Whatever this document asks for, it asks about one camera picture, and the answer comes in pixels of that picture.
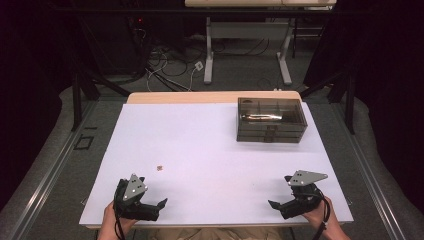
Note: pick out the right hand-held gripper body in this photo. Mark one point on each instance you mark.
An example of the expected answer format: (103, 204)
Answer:
(305, 193)

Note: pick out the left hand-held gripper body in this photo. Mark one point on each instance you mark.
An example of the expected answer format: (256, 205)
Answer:
(133, 188)

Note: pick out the small brown piece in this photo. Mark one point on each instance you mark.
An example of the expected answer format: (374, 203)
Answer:
(160, 168)

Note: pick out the smoky transparent drawer cabinet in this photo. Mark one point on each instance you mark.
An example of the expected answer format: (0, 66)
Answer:
(266, 108)

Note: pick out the person's right hand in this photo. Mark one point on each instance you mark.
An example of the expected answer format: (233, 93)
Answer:
(321, 216)

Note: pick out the person's left hand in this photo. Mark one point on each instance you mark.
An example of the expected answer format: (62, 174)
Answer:
(111, 221)

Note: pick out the person's beige trousers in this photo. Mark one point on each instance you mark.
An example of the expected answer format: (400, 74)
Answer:
(216, 234)

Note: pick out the white table mat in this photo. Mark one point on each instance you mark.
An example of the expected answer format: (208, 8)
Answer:
(200, 150)

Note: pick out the black metal stand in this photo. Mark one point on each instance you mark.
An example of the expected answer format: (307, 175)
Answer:
(349, 103)
(77, 100)

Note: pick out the wooden table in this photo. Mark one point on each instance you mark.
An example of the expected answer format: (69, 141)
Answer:
(200, 97)

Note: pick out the white power adapter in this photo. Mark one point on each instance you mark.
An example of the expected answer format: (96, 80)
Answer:
(198, 65)

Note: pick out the white desk with beige top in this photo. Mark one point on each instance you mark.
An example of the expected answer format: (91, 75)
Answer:
(246, 30)

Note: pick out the aluminium floor rail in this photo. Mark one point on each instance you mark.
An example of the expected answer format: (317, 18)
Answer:
(370, 173)
(50, 173)

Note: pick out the black chair frame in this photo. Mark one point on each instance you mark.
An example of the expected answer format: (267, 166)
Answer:
(295, 36)

